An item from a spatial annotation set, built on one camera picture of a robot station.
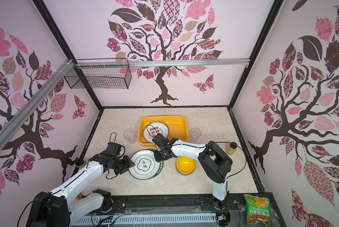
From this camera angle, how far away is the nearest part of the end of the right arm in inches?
25.5

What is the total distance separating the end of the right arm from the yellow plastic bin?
196 mm

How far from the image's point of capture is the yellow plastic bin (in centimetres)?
99
